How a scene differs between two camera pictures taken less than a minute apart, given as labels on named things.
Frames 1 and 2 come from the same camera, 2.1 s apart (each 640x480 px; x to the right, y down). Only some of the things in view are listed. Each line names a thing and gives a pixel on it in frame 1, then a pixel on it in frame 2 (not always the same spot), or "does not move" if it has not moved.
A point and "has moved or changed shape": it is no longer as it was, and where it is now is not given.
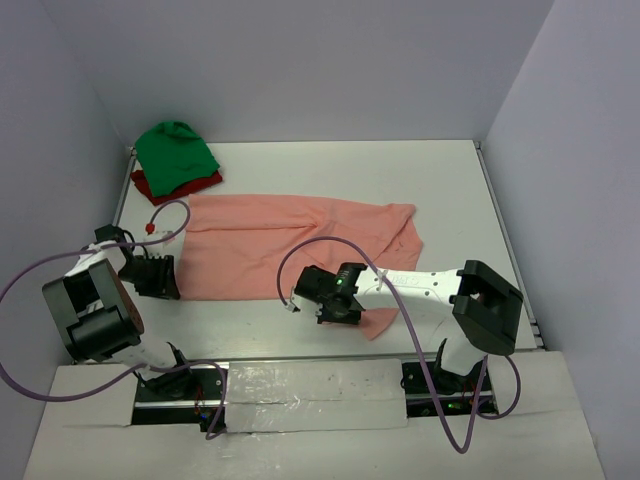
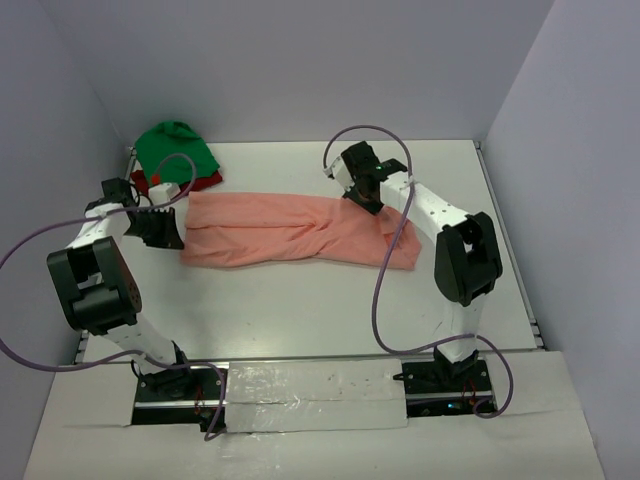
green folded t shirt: (170, 155) does not move
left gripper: (165, 285) to (169, 237)
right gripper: (353, 318) to (375, 208)
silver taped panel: (319, 395) does not move
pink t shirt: (233, 246) has moved or changed shape
